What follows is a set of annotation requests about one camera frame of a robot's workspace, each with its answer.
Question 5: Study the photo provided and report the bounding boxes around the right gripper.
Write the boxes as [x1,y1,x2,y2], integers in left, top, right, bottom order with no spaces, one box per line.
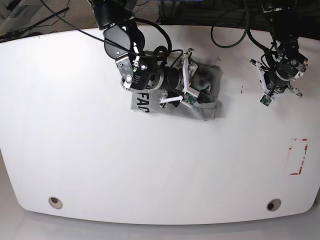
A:
[164,64,213,103]

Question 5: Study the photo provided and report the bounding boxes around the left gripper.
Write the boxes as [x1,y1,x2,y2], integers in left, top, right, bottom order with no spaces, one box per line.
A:
[263,71,288,93]

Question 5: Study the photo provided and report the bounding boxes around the grey T-shirt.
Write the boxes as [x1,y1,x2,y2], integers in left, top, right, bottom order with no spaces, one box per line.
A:
[130,55,223,121]

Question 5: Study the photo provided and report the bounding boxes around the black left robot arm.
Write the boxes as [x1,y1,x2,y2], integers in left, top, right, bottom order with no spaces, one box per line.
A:
[89,0,212,96]

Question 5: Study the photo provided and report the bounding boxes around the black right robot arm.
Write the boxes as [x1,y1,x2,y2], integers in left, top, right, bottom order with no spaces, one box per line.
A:
[237,0,308,107]

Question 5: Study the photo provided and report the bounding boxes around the red tape rectangle marking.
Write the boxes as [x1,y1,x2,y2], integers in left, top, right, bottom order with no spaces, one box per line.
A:
[287,138,308,176]

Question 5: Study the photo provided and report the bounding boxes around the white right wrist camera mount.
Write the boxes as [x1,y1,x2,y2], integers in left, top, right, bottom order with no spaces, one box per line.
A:
[159,48,200,108]

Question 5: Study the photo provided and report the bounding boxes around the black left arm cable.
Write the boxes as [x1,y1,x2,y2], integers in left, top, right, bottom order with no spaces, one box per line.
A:
[210,0,276,55]

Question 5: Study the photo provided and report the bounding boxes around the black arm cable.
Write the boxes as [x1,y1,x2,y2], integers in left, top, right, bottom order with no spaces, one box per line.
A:
[210,0,276,55]
[132,17,185,66]

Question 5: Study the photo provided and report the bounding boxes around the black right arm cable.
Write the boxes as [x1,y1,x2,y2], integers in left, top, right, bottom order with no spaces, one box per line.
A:
[132,17,185,66]

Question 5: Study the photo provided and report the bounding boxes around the right table cable grommet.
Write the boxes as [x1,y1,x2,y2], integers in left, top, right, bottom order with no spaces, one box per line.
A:
[266,198,282,212]

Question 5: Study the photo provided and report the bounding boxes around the table cable grommet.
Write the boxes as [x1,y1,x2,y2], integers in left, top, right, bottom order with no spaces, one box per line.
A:
[48,196,63,210]
[266,198,282,212]

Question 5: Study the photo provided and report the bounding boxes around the left table cable grommet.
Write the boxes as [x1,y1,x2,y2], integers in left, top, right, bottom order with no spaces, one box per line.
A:
[48,196,63,210]

